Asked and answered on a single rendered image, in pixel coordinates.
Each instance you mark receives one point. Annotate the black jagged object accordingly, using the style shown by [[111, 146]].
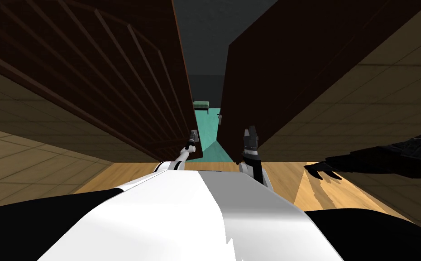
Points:
[[395, 156]]

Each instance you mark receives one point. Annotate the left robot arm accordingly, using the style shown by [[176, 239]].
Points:
[[182, 158]]

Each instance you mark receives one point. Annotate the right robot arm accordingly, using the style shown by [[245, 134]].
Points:
[[256, 169]]

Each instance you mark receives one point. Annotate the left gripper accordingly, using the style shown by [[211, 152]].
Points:
[[192, 138]]

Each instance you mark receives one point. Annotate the green bench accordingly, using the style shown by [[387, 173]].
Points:
[[200, 105]]

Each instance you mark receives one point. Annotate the dark brown plain door leaf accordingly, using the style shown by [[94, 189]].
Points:
[[286, 72]]

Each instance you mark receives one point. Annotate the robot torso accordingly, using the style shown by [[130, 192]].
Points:
[[181, 217]]

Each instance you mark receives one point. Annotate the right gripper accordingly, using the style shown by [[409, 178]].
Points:
[[251, 144]]

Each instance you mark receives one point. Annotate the dark brown panelled door leaf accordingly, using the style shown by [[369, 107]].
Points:
[[87, 54]]

